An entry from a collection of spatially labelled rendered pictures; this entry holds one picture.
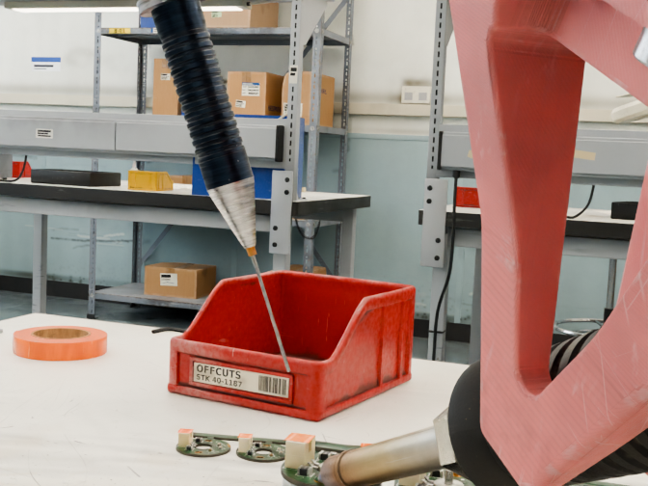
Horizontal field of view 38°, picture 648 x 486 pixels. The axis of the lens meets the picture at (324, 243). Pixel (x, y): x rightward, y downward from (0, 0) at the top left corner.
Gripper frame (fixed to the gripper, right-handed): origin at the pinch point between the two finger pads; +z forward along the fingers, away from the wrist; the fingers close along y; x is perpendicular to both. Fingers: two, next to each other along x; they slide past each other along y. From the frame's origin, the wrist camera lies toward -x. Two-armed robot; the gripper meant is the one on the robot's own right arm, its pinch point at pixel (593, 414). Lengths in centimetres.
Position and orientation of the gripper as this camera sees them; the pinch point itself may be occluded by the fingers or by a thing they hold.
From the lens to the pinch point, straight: 14.8
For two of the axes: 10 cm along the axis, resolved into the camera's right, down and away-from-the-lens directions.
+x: 3.8, 5.7, -7.3
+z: -2.6, 8.2, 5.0
